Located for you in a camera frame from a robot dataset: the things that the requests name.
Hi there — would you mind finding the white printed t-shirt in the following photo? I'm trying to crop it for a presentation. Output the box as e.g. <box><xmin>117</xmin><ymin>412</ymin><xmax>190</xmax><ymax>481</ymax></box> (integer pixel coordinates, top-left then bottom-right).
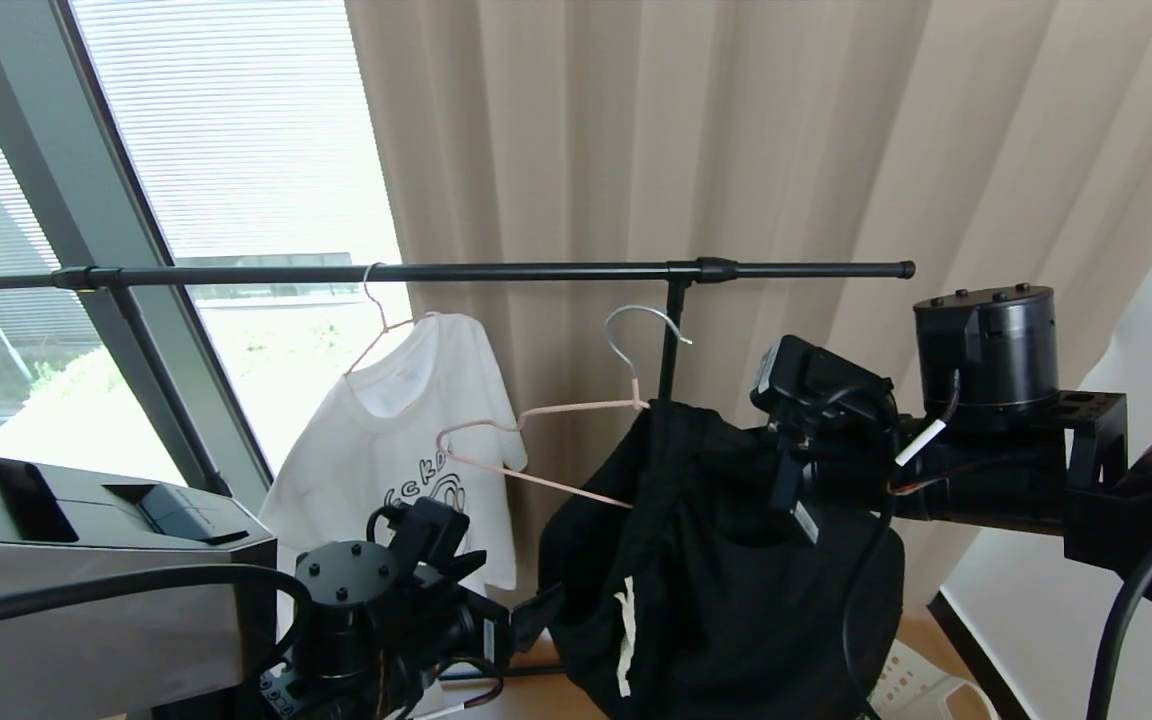
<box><xmin>258</xmin><ymin>312</ymin><xmax>529</xmax><ymax>641</ymax></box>

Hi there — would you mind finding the window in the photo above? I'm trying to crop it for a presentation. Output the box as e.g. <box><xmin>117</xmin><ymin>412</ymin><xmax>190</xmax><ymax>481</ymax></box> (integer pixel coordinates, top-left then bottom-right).
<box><xmin>0</xmin><ymin>0</ymin><xmax>412</xmax><ymax>501</ymax></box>

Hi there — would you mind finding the white laundry basket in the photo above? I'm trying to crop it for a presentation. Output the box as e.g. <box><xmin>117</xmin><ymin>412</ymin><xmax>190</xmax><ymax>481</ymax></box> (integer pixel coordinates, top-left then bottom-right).
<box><xmin>868</xmin><ymin>640</ymin><xmax>999</xmax><ymax>720</ymax></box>

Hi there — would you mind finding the beige curtain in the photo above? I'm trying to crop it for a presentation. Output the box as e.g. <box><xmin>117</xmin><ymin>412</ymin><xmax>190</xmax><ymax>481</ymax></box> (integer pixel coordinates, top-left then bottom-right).
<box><xmin>346</xmin><ymin>0</ymin><xmax>1152</xmax><ymax>611</ymax></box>

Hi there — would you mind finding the black clothes rack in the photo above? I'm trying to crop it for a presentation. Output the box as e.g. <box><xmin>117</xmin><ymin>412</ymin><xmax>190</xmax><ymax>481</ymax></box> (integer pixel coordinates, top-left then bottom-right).
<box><xmin>0</xmin><ymin>256</ymin><xmax>917</xmax><ymax>681</ymax></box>

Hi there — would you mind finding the pink clothes hanger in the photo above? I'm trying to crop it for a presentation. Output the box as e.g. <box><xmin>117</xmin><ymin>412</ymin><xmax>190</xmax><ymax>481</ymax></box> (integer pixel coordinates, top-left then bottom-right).
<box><xmin>436</xmin><ymin>304</ymin><xmax>694</xmax><ymax>511</ymax></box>
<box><xmin>344</xmin><ymin>262</ymin><xmax>437</xmax><ymax>376</ymax></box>

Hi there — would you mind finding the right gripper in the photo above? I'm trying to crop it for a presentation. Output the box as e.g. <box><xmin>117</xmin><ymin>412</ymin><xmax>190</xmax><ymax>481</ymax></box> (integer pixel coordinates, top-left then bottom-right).
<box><xmin>769</xmin><ymin>425</ymin><xmax>1074</xmax><ymax>547</ymax></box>

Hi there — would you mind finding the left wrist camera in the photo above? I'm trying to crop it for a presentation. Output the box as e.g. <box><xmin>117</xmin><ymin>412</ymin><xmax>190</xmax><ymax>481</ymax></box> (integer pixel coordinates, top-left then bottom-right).
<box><xmin>386</xmin><ymin>497</ymin><xmax>489</xmax><ymax>593</ymax></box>

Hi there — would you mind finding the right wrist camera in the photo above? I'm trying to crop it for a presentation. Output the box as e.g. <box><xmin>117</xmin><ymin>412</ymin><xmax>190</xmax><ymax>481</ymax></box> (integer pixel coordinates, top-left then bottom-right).
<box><xmin>750</xmin><ymin>335</ymin><xmax>899</xmax><ymax>446</ymax></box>

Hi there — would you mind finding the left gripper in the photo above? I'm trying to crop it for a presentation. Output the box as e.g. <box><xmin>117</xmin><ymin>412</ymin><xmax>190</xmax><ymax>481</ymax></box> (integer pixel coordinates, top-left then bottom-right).
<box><xmin>406</xmin><ymin>585</ymin><xmax>514</xmax><ymax>681</ymax></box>

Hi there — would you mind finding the black garment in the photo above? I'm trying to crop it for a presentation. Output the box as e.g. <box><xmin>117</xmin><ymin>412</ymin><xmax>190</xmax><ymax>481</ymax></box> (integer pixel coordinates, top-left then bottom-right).
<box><xmin>536</xmin><ymin>400</ymin><xmax>907</xmax><ymax>720</ymax></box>

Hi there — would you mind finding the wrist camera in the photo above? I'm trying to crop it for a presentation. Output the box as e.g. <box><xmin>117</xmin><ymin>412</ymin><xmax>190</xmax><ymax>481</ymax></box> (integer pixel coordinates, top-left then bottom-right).
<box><xmin>750</xmin><ymin>335</ymin><xmax>899</xmax><ymax>446</ymax></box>
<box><xmin>386</xmin><ymin>497</ymin><xmax>489</xmax><ymax>593</ymax></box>

